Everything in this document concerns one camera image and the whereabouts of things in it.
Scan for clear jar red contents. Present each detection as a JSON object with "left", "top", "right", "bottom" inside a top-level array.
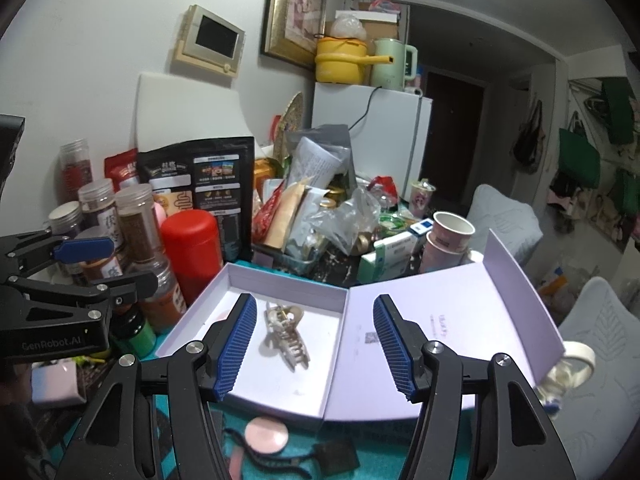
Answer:
[{"left": 60, "top": 140, "right": 93, "bottom": 206}]

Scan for clear jar dark contents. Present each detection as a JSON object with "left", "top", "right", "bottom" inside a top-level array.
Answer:
[{"left": 79, "top": 179, "right": 117, "bottom": 241}]

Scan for white fridge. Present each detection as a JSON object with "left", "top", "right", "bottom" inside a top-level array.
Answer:
[{"left": 312, "top": 82, "right": 433, "bottom": 201}]

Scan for white pink small box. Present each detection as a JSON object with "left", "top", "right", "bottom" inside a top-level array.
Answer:
[{"left": 31, "top": 360, "right": 87, "bottom": 406}]

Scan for white ceramic bunny teapot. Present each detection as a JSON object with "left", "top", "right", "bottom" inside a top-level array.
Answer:
[{"left": 535, "top": 341, "right": 596, "bottom": 416}]

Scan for beige hair claw clip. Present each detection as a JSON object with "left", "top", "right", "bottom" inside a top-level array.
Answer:
[{"left": 259, "top": 302, "right": 311, "bottom": 372}]

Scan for woven round fan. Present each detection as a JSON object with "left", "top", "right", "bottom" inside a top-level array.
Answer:
[{"left": 274, "top": 91, "right": 305, "bottom": 161}]

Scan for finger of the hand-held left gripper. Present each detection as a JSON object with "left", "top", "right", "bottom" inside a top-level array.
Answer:
[
  {"left": 0, "top": 229, "right": 115, "bottom": 281},
  {"left": 0, "top": 272, "right": 158, "bottom": 311}
]

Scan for black hanging bag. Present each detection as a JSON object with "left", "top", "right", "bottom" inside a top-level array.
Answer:
[{"left": 512, "top": 100, "right": 547, "bottom": 173}]

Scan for clear jar brown powder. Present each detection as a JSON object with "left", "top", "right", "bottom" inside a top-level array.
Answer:
[{"left": 115, "top": 183, "right": 166, "bottom": 266}]

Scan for clear plastic bag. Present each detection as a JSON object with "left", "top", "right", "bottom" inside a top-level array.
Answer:
[{"left": 330, "top": 14, "right": 368, "bottom": 41}]

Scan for green tote bag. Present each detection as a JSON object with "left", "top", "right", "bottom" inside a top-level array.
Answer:
[
  {"left": 600, "top": 77, "right": 636, "bottom": 143},
  {"left": 557, "top": 127, "right": 601, "bottom": 188}
]

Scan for printed white paper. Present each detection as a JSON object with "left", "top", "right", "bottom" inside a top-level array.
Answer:
[{"left": 292, "top": 137, "right": 346, "bottom": 187}]

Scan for white board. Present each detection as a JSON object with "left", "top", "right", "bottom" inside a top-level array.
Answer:
[{"left": 134, "top": 72, "right": 256, "bottom": 161}]

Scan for silver lid dark jar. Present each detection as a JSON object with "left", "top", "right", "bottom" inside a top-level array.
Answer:
[{"left": 48, "top": 201, "right": 83, "bottom": 237}]

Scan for labelled jar orange powder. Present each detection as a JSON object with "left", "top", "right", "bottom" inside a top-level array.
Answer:
[{"left": 75, "top": 227, "right": 126, "bottom": 286}]

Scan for yellow pot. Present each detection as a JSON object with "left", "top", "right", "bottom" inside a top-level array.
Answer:
[{"left": 314, "top": 36, "right": 396, "bottom": 84}]

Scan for dark wooden door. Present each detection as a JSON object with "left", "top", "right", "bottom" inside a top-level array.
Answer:
[{"left": 425, "top": 71, "right": 485, "bottom": 206}]

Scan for small floral cup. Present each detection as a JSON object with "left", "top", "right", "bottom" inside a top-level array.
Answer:
[{"left": 410, "top": 178, "right": 437, "bottom": 218}]

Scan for red snack pouch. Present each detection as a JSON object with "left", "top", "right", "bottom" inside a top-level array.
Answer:
[{"left": 104, "top": 149, "right": 141, "bottom": 193}]

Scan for grey plastic bag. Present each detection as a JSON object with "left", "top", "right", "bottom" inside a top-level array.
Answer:
[{"left": 287, "top": 125, "right": 353, "bottom": 181}]

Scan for lavender cardboard box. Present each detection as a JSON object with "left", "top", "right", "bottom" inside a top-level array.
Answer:
[{"left": 156, "top": 230, "right": 566, "bottom": 428}]

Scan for dark grey hair clip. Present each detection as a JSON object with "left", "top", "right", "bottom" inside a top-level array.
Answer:
[{"left": 315, "top": 442, "right": 360, "bottom": 477}]

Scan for red plastic wrapper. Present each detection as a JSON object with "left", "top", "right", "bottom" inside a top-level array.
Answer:
[{"left": 252, "top": 185, "right": 286, "bottom": 246}]

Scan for beige paper packet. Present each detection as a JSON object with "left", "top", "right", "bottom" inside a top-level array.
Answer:
[{"left": 265, "top": 182, "right": 303, "bottom": 251}]

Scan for wall intercom panel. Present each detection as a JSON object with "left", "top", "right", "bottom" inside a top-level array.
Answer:
[{"left": 171, "top": 4, "right": 246, "bottom": 78}]

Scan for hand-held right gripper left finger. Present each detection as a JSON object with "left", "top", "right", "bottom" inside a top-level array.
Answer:
[{"left": 55, "top": 292, "right": 258, "bottom": 480}]

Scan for red white plastic bag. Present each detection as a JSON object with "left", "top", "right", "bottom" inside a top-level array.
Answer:
[{"left": 367, "top": 176, "right": 399, "bottom": 202}]

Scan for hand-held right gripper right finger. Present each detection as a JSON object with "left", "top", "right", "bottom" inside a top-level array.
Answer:
[{"left": 372, "top": 294, "right": 591, "bottom": 480}]

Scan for black printed pouch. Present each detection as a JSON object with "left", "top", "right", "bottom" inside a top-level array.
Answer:
[{"left": 137, "top": 137, "right": 256, "bottom": 263}]

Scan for pale green kettle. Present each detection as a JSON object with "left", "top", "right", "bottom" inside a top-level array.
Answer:
[{"left": 370, "top": 37, "right": 418, "bottom": 92}]

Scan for pink round tin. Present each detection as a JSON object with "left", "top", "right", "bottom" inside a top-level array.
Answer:
[{"left": 245, "top": 416, "right": 290, "bottom": 453}]

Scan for clear bottle red spice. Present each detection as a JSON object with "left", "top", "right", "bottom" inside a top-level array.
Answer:
[{"left": 125, "top": 260, "right": 188, "bottom": 333}]

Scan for white green medicine box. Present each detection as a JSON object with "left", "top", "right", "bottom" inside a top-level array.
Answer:
[{"left": 357, "top": 232, "right": 426, "bottom": 286}]

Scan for green jar black lid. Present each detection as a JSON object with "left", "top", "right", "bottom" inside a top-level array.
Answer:
[{"left": 110, "top": 305, "right": 157, "bottom": 358}]

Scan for teal printed mat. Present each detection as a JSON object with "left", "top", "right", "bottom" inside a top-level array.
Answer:
[{"left": 140, "top": 255, "right": 481, "bottom": 480}]

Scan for red canister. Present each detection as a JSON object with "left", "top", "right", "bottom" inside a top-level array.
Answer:
[{"left": 161, "top": 210, "right": 224, "bottom": 306}]

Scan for gold framed picture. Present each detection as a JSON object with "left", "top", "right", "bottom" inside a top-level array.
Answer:
[{"left": 260, "top": 0, "right": 328, "bottom": 72}]

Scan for black hair claw clip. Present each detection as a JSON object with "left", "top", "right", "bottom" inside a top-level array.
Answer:
[{"left": 224, "top": 427, "right": 313, "bottom": 476}]

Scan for clear plastic tray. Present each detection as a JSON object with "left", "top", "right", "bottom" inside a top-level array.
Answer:
[{"left": 252, "top": 242, "right": 326, "bottom": 276}]

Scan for black power cable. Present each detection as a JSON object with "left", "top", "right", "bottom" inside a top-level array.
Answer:
[{"left": 347, "top": 87, "right": 382, "bottom": 132}]

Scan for crumpled clear plastic bags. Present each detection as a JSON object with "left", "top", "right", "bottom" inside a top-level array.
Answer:
[{"left": 300, "top": 185, "right": 382, "bottom": 256}]

